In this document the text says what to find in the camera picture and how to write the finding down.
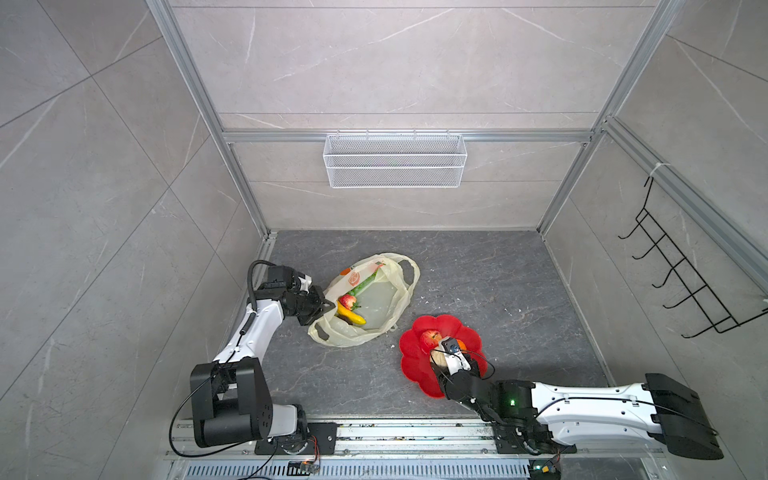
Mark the red flower shaped plate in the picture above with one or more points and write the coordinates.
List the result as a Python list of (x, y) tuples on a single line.
[(415, 362)]

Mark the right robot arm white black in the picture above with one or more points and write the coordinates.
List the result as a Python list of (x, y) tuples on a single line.
[(538, 418)]

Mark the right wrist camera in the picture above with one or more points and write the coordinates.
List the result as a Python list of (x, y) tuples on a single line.
[(453, 354)]

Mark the aluminium mounting rail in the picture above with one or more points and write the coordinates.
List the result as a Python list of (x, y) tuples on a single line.
[(408, 448)]

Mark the green fake grapes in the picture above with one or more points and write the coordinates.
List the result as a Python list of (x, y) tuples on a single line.
[(363, 285)]

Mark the yellow plastic bag fruit print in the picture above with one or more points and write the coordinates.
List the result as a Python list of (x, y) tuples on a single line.
[(381, 304)]

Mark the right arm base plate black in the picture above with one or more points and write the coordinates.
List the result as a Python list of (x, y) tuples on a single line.
[(536, 440)]

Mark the red fake strawberry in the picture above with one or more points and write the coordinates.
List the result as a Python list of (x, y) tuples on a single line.
[(348, 301)]

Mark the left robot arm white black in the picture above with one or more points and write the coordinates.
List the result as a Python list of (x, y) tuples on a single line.
[(230, 400)]

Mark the yellow fake banana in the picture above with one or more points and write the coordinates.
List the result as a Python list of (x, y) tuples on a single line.
[(349, 316)]

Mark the red pink fake apple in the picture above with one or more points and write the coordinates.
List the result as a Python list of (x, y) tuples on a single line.
[(429, 340)]

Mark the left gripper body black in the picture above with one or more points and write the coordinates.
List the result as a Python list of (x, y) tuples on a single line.
[(307, 307)]

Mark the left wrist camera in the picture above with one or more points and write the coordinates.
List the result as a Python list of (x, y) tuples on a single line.
[(283, 278)]

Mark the black wire hook rack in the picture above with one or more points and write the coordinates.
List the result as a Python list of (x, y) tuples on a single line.
[(679, 266)]

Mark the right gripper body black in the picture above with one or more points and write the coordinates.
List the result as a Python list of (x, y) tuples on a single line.
[(446, 386)]

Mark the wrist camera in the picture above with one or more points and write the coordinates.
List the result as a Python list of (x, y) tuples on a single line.
[(283, 278), (453, 354)]

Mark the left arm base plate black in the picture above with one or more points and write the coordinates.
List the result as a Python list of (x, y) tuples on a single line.
[(318, 437)]

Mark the white wire mesh basket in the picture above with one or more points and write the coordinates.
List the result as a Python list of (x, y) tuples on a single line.
[(381, 161)]

